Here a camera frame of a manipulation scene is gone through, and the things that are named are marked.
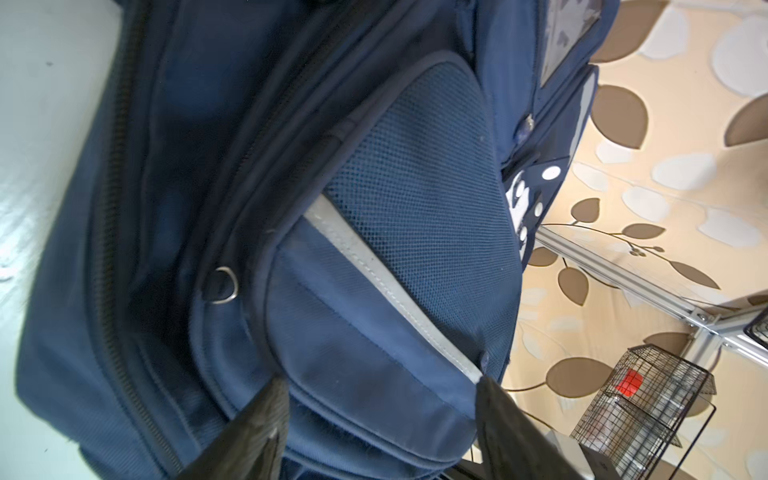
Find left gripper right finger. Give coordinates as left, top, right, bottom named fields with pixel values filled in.
left=475, top=376, right=580, bottom=480

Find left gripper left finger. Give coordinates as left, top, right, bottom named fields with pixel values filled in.
left=177, top=377, right=290, bottom=480

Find navy blue student backpack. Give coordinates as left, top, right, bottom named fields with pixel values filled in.
left=16, top=1, right=619, bottom=479

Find red object in basket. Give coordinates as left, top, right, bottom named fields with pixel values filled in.
left=616, top=369, right=644, bottom=398

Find right wire basket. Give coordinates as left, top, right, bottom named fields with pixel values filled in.
left=571, top=344, right=716, bottom=479

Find wire basket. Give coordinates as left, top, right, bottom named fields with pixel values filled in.
left=743, top=307, right=768, bottom=350
left=571, top=344, right=716, bottom=479

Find back wire basket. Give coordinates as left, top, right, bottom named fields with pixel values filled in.
left=743, top=307, right=768, bottom=350

